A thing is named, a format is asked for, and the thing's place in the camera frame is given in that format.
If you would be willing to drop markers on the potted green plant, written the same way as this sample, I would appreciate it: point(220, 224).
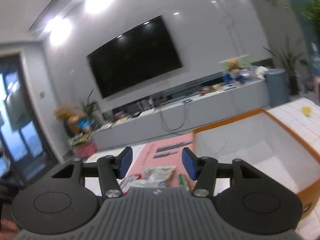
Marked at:
point(289, 58)

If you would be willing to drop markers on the grey TV console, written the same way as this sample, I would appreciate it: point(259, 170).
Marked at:
point(181, 116)

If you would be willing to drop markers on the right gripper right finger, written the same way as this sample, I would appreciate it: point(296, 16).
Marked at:
point(203, 170)

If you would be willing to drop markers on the pale green snack bag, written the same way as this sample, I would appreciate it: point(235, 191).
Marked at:
point(155, 177)

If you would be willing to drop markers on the orange storage box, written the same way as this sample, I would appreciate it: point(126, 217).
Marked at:
point(269, 145)

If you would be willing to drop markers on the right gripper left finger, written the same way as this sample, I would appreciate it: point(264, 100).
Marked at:
point(110, 169)

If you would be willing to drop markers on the pink printed mat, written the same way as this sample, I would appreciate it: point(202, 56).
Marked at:
point(166, 152)

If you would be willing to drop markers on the white wifi router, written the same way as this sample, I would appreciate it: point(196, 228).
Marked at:
point(146, 106)

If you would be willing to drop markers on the black television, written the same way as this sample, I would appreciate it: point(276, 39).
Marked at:
point(142, 53)

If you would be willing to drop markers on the grey trash bin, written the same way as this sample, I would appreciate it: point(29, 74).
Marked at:
point(278, 91)

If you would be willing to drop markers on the orange gourd ornament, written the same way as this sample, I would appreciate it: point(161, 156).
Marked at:
point(69, 117)

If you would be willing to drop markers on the lemon checkered tablecloth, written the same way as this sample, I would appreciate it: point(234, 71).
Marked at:
point(301, 115)

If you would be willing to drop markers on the green snack tube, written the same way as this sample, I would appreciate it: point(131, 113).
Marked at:
point(182, 181)

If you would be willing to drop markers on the teddy bear gift box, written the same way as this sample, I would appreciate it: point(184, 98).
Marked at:
point(236, 69)

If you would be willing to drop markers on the pink storage basket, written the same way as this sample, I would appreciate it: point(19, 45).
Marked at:
point(85, 150)

